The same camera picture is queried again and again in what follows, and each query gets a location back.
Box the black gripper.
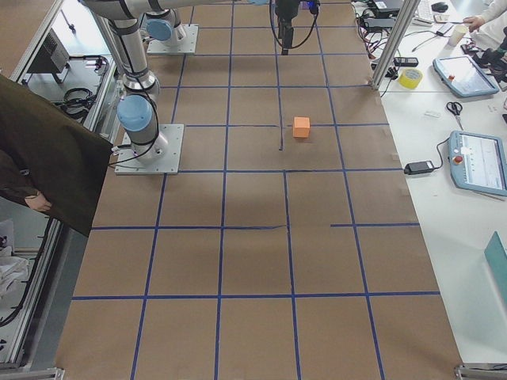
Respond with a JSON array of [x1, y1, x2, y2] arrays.
[[276, 0, 297, 55]]

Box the orange foam cube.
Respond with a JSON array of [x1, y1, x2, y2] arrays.
[[292, 116, 311, 139]]

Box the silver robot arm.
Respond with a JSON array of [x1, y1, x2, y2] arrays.
[[145, 9, 187, 47], [83, 1, 214, 168]]

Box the seated person's hand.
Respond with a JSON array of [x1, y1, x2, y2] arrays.
[[463, 15, 486, 32]]

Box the black handheld device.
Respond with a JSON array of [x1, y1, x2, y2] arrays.
[[393, 57, 419, 67]]

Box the yellow tape roll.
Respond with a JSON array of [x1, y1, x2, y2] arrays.
[[398, 68, 423, 89]]

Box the black computer mouse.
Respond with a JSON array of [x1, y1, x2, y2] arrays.
[[431, 1, 448, 13]]

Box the white paper cup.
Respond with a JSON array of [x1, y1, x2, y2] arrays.
[[448, 25, 468, 47]]

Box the far teach pendant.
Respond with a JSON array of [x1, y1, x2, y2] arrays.
[[433, 55, 499, 97]]

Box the teach pendant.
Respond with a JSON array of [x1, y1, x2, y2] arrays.
[[433, 55, 499, 97], [448, 131, 506, 196]]

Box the black power adapter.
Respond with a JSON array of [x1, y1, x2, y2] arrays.
[[403, 161, 435, 175]]

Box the black scissors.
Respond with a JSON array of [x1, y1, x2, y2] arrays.
[[446, 101, 463, 131]]

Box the near teach pendant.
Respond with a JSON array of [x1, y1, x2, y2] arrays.
[[448, 131, 506, 196]]

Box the grey equipment box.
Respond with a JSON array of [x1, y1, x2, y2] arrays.
[[28, 28, 70, 84]]

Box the person in dark coat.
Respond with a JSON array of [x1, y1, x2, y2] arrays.
[[1, 77, 112, 236]]

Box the teal folder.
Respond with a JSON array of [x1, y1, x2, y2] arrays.
[[484, 231, 507, 302]]

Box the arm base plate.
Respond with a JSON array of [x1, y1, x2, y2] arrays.
[[147, 21, 199, 55], [114, 123, 185, 175]]

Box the aluminium frame post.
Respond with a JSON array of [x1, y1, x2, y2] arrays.
[[370, 0, 419, 90]]

